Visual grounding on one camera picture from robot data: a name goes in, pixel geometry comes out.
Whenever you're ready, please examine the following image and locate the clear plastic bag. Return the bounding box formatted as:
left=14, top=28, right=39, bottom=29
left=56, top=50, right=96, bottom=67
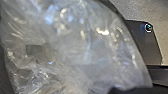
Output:
left=0, top=0, right=154, bottom=94

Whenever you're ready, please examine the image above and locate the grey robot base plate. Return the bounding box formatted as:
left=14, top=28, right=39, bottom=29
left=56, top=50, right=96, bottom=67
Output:
left=125, top=19, right=166, bottom=67

